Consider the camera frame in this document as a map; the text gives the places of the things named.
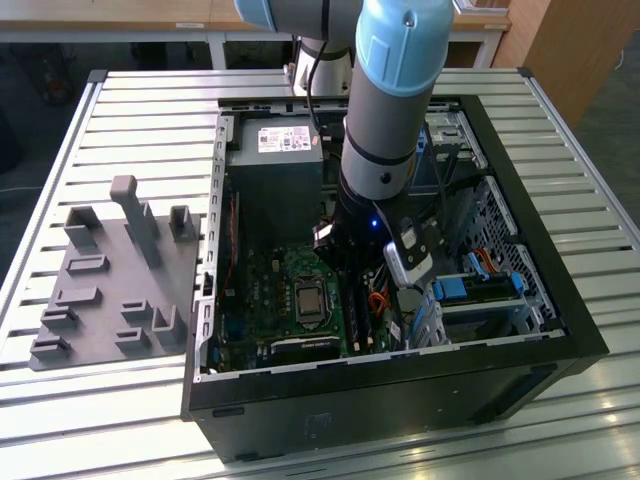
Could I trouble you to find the black RAM slot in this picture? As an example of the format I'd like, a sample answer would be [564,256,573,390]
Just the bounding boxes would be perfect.
[335,272,354,354]

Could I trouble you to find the silver CPU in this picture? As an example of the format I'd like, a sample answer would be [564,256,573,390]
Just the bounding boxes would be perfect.
[298,289,324,321]

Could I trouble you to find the round gray speaker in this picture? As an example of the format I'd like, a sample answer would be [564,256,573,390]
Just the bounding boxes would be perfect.
[397,287,427,315]

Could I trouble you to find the gray power supply unit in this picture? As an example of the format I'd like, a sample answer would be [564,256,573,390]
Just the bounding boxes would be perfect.
[227,117,346,241]

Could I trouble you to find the CPU socket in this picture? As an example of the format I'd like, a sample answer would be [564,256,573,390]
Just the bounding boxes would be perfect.
[291,274,334,334]

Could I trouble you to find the green motherboard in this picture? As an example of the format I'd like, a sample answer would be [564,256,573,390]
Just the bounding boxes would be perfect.
[214,237,401,374]

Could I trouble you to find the black graphics card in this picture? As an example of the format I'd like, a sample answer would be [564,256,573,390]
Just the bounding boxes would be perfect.
[269,335,342,364]

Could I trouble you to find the black PC case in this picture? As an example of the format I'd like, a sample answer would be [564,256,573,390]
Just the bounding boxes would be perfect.
[179,92,611,464]

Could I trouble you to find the gray parts rack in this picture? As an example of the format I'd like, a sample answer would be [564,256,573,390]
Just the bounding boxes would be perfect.
[27,174,204,374]

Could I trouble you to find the wooden cabinet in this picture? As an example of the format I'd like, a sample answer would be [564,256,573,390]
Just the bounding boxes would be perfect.
[492,0,640,129]

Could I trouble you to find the wooden desk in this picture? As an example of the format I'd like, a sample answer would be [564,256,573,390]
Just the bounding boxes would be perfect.
[0,0,511,69]

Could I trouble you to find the black mesh bin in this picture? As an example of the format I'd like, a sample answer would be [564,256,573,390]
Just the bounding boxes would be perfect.
[9,42,77,106]

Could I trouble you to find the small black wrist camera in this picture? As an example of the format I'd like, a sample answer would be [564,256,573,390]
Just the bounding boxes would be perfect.
[310,222,336,254]

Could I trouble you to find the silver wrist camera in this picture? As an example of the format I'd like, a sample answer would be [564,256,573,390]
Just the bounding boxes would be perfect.
[382,219,436,289]

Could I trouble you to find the orange wire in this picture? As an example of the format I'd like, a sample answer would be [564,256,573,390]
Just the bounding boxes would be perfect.
[368,290,401,322]

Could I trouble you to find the black cable bundle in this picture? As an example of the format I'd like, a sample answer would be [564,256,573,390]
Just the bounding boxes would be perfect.
[424,149,484,241]

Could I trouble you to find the blue data wire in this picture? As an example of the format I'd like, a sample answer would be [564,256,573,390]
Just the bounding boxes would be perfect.
[468,249,494,279]

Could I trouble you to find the red black twisted wire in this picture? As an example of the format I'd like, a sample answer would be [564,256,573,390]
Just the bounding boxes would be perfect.
[223,193,240,297]

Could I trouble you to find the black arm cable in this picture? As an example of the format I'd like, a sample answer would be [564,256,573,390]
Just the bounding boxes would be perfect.
[305,38,332,147]

